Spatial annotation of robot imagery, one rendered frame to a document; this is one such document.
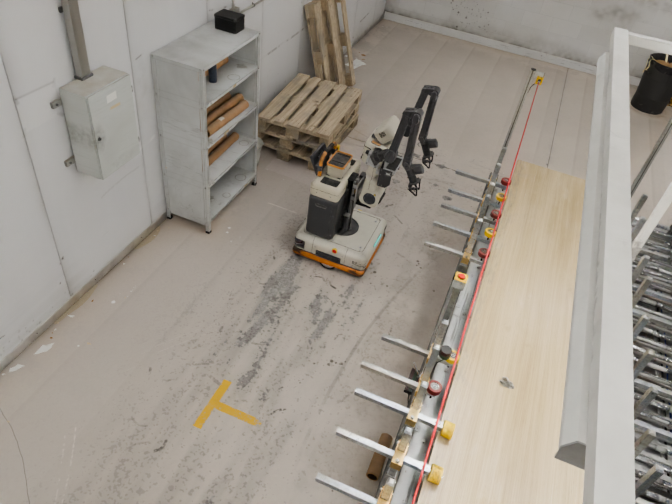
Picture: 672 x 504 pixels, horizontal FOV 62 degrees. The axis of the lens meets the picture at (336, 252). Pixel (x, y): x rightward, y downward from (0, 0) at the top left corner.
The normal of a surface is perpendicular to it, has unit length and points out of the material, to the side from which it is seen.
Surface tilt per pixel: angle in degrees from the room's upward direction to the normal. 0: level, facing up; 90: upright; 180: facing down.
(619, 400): 0
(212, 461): 0
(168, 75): 90
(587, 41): 90
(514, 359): 0
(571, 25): 90
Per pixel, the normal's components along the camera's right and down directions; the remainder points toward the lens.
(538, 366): 0.12, -0.74
